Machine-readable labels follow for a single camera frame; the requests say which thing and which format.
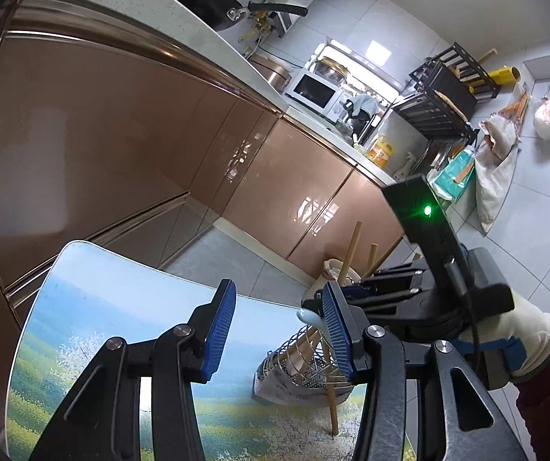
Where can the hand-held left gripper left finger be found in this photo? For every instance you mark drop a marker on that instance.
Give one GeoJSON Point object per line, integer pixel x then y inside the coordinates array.
{"type": "Point", "coordinates": [220, 331]}

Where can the white spray bottle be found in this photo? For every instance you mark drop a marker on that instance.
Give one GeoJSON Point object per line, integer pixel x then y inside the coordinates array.
{"type": "Point", "coordinates": [407, 165]}

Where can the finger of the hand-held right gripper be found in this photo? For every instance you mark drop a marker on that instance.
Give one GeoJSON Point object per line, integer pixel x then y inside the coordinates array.
{"type": "Point", "coordinates": [395, 276]}
{"type": "Point", "coordinates": [395, 302]}

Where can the copper rice cooker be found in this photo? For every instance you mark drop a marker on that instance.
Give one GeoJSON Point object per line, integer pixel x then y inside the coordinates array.
{"type": "Point", "coordinates": [270, 73]}

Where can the black kettle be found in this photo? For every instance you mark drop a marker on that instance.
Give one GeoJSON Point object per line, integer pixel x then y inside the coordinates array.
{"type": "Point", "coordinates": [356, 119]}

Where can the grey dish cloth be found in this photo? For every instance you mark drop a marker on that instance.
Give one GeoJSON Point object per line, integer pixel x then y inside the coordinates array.
{"type": "Point", "coordinates": [364, 103]}

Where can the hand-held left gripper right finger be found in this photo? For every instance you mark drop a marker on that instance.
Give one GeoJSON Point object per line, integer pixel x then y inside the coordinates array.
{"type": "Point", "coordinates": [340, 336]}

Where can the white water heater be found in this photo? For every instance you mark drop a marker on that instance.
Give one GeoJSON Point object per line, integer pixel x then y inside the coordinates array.
{"type": "Point", "coordinates": [299, 5]}

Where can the yellow roll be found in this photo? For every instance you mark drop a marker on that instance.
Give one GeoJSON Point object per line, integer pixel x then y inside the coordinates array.
{"type": "Point", "coordinates": [503, 77]}

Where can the teal plastic bag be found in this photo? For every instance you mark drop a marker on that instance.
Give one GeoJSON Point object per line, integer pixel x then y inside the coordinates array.
{"type": "Point", "coordinates": [455, 177]}

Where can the white cloth sack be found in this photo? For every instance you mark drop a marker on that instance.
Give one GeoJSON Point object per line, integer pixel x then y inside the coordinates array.
{"type": "Point", "coordinates": [496, 187]}

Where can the metal steamer pot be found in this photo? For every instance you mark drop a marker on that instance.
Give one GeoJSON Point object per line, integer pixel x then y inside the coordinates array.
{"type": "Point", "coordinates": [332, 68]}

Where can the beige trash bin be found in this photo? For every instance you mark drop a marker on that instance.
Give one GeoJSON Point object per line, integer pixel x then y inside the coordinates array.
{"type": "Point", "coordinates": [332, 269]}

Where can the white microwave oven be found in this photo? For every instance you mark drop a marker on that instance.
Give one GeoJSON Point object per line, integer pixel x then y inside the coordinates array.
{"type": "Point", "coordinates": [311, 89]}

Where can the copper kitchen base cabinets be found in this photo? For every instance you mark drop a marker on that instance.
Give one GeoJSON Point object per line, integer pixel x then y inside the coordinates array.
{"type": "Point", "coordinates": [111, 129]}

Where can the person's right hand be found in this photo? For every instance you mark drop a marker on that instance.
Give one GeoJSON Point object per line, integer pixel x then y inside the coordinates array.
{"type": "Point", "coordinates": [534, 333]}

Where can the white kitchen countertop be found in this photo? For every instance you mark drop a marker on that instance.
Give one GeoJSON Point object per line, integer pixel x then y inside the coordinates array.
{"type": "Point", "coordinates": [126, 5]}

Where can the white plastic spoon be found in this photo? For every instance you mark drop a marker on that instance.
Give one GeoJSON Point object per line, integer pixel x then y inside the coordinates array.
{"type": "Point", "coordinates": [306, 317]}

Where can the yellow bag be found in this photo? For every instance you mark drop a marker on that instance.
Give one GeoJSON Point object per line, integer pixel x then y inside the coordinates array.
{"type": "Point", "coordinates": [381, 151]}

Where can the black storage rack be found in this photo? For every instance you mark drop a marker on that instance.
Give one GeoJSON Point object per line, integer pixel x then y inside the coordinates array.
{"type": "Point", "coordinates": [443, 86]}

